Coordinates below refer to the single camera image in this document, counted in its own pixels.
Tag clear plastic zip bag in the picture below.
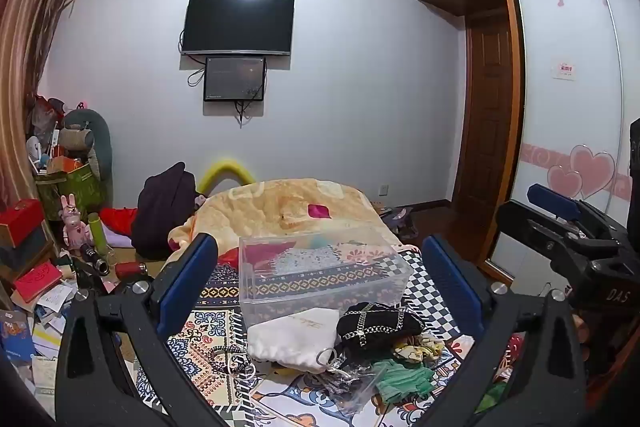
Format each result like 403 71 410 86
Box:
324 364 389 416

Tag red cylinder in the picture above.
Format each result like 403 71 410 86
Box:
115 261 147 279

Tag pile of papers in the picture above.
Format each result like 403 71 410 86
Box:
10 282 77 408

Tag patterned bedsheet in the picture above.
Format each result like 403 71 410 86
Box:
134 242 526 427

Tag white heart-print wardrobe door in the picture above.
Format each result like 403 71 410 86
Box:
487 0 624 279
594 0 640 228

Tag green cloth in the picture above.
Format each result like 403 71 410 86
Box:
374 359 437 402

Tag black knit chain bag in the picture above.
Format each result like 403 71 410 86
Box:
336 302 426 351

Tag beaded bracelets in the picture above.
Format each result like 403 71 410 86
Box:
206 346 257 379

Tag clear plastic storage box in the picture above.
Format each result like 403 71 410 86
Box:
238 227 412 326

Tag black backpack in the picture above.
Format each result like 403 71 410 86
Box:
131 162 199 259

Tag lilac cloth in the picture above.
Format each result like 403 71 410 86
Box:
102 232 134 251

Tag beige fleece blanket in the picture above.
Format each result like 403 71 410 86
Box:
167 178 402 266

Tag striped brown curtain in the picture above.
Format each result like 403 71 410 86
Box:
0 0 87 228

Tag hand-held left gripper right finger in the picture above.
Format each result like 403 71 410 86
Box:
415 234 589 427

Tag red box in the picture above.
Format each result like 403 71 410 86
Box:
0 199 46 248

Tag green storage bag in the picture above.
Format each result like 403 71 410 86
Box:
35 161 109 221

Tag red book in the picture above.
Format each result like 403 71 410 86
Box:
12 264 64 303

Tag red white sticker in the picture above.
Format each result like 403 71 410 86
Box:
552 63 581 82

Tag yellow floral cloth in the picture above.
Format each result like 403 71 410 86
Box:
391 336 446 365

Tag blue packet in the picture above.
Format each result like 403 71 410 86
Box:
0 309 39 363

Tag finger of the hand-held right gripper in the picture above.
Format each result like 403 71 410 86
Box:
526 184 584 219

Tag pink bunny toy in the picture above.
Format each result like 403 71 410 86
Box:
60 194 94 251

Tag small black monitor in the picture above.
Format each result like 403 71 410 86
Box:
203 56 266 102

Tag black wall television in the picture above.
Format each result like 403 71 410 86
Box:
180 0 295 57

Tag black flashlight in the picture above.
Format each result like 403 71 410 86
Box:
80 244 111 276

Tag dark box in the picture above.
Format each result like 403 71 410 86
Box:
0 227 52 279

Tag yellow foam tube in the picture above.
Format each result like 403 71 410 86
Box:
197 158 256 196

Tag red cloth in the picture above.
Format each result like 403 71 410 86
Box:
242 243 297 274

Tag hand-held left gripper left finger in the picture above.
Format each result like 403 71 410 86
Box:
55 233 236 427

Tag green tube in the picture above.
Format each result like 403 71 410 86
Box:
87 213 109 258

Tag brown wooden door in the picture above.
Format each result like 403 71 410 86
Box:
452 7 516 214

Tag white drawstring pouch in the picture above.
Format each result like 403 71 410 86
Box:
246 307 343 375

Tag grey green plush toy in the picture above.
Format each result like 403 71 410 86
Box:
62 108 114 180

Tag teal white patterned cloth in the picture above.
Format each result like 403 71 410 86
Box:
272 244 342 279

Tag red garment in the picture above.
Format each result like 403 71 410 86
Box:
99 207 141 238

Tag white handheld fan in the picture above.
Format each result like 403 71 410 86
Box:
26 136 46 173

